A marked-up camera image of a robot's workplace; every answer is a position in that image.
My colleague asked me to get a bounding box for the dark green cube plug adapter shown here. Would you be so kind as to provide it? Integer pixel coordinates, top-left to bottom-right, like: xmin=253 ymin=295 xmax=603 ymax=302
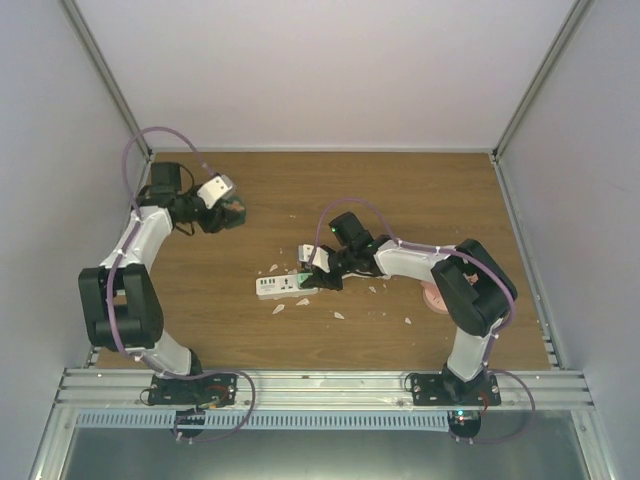
xmin=223 ymin=196 xmax=247 ymax=229

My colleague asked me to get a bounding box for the white power strip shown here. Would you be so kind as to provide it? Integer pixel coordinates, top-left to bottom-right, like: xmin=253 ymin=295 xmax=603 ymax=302
xmin=255 ymin=273 xmax=319 ymax=300

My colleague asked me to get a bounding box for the light green plug adapter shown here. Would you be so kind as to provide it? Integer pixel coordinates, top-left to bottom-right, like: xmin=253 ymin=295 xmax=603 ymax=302
xmin=297 ymin=271 xmax=313 ymax=288

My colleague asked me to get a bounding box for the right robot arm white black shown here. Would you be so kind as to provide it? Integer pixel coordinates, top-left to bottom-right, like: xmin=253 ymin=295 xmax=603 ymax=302
xmin=298 ymin=212 xmax=518 ymax=405

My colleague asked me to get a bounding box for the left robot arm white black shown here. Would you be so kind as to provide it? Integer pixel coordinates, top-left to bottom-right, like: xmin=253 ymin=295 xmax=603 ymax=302
xmin=78 ymin=162 xmax=246 ymax=404

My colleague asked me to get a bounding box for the pink round socket tower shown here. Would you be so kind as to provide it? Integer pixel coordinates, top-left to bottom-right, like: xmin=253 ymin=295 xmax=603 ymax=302
xmin=421 ymin=282 xmax=448 ymax=315

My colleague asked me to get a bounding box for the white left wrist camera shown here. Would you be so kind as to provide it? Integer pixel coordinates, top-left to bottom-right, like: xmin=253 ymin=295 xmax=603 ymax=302
xmin=196 ymin=174 xmax=236 ymax=210

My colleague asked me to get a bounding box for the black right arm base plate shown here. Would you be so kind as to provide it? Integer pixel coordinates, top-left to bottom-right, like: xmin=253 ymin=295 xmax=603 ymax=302
xmin=403 ymin=371 xmax=502 ymax=407

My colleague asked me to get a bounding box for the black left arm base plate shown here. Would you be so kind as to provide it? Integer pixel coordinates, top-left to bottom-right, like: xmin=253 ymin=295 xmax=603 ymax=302
xmin=139 ymin=373 xmax=238 ymax=408

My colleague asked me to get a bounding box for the aluminium front rail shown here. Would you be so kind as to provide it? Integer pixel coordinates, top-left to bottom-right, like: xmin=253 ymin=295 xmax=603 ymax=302
xmin=55 ymin=369 xmax=595 ymax=411

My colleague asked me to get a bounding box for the slotted grey cable duct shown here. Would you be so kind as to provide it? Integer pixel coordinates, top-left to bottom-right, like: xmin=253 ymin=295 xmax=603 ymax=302
xmin=76 ymin=409 xmax=449 ymax=432

